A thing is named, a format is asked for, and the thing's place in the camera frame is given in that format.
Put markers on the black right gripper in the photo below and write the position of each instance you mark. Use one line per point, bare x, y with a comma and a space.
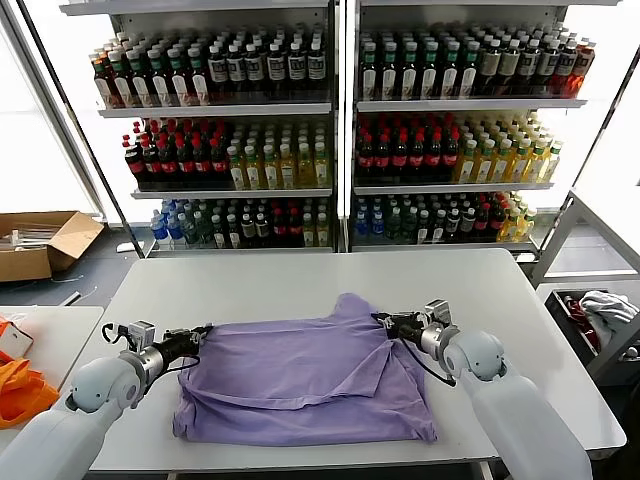
410, 329

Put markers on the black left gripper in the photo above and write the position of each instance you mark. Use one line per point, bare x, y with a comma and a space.
180, 346

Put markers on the purple t-shirt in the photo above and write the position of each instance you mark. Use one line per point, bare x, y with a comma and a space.
300, 390

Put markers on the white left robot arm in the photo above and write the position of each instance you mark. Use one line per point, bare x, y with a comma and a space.
100, 385

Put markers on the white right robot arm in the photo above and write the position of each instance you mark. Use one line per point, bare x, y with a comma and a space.
475, 355

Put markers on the blue water bottle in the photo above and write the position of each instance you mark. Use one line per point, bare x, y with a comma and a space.
159, 232
377, 229
362, 229
174, 232

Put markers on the green water bottle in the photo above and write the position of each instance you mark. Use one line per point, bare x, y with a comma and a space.
408, 227
393, 227
188, 232

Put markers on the dark tea bottle white label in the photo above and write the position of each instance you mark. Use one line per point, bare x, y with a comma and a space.
180, 82
448, 75
121, 85
428, 75
218, 235
140, 85
423, 230
233, 235
438, 230
388, 75
408, 75
468, 75
369, 75
160, 82
200, 80

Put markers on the yellow juice bottle white cap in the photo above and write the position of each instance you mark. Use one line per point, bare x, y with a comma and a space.
309, 234
467, 167
253, 175
287, 174
502, 167
526, 227
304, 172
519, 167
551, 167
270, 174
484, 167
322, 234
237, 175
511, 227
321, 172
536, 167

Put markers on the dark drink bottle black label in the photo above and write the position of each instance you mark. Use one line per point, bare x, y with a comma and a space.
468, 225
565, 67
528, 67
547, 67
296, 69
315, 67
254, 70
235, 70
217, 72
275, 69
453, 225
248, 232
262, 232

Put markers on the small white flat object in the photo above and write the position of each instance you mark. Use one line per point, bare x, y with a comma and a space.
125, 248

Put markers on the cola bottle red cap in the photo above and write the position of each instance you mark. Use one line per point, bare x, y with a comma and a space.
135, 167
398, 160
365, 160
433, 160
151, 167
294, 231
219, 166
415, 160
482, 225
382, 160
202, 166
185, 167
450, 160
496, 224
169, 167
279, 231

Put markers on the small grey metal strip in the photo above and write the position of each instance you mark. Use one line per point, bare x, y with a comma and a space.
70, 299

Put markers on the brown cardboard box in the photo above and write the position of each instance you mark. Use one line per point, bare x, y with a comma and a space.
75, 237

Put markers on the black plastic crate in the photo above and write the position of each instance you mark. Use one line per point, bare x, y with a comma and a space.
555, 307

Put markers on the small white orange box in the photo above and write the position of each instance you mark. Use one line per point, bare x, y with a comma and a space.
15, 345

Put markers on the red patterned cloth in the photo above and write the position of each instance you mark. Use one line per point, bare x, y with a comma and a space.
575, 310

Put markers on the orange cloth bag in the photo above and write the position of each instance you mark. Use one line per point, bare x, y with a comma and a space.
22, 395

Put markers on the white sticks bundle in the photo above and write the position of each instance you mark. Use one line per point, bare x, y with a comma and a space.
25, 241

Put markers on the white grey crumpled cloth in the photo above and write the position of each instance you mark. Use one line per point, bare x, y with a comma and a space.
607, 310

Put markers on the grey metal shelf rack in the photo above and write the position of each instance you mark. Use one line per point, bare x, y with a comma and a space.
470, 105
215, 111

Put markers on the dark bottle beige label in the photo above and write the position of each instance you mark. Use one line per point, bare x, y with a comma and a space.
509, 67
491, 67

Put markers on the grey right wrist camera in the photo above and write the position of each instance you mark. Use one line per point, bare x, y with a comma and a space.
439, 311

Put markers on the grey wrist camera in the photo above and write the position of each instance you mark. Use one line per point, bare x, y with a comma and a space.
141, 334
439, 311

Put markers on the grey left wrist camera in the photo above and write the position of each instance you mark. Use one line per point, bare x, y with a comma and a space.
141, 334

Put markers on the grey metal table frame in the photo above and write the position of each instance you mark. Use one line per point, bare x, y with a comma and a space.
551, 245

